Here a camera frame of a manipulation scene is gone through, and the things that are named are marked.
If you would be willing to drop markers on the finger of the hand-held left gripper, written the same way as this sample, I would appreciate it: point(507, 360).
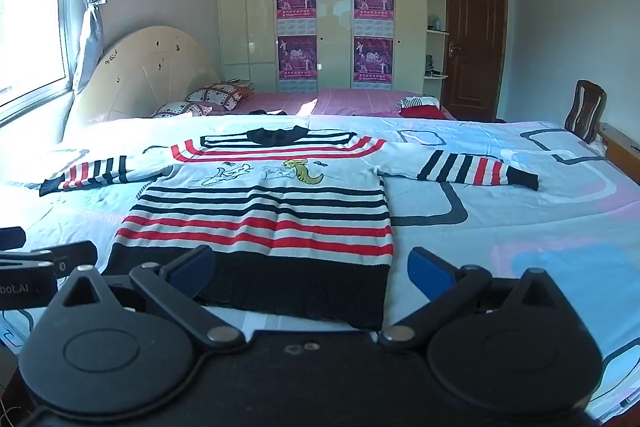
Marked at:
point(75, 257)

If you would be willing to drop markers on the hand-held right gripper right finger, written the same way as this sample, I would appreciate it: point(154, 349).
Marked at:
point(429, 271)

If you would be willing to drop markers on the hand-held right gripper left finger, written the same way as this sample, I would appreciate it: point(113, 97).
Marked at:
point(192, 266)

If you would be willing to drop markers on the striped knit sweater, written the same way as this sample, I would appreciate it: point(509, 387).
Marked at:
point(270, 217)

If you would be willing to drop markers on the light blue printed blanket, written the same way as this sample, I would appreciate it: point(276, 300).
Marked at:
point(525, 247)

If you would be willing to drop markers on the patterned pillow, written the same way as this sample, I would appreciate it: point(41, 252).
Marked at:
point(185, 109)
point(220, 94)

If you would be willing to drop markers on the red folded cloth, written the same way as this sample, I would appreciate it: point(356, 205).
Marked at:
point(422, 112)

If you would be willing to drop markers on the striped white cloth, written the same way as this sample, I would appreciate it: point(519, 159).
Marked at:
point(417, 100)

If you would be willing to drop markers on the dark cloth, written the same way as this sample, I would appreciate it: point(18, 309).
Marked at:
point(267, 112)

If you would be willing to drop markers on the pink bed sheet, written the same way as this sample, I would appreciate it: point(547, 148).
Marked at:
point(345, 102)

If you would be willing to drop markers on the beige rounded headboard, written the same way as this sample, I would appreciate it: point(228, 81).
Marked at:
point(145, 72)

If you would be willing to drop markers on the wooden chair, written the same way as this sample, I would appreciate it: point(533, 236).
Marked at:
point(586, 107)

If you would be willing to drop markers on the brown wooden door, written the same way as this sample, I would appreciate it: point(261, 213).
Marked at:
point(475, 47)

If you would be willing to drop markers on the corner shelves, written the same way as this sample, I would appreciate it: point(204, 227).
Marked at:
point(436, 32)

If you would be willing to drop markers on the window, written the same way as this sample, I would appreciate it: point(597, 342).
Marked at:
point(30, 17)

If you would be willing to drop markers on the wooden bed frame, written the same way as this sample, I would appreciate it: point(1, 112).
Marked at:
point(622, 147)

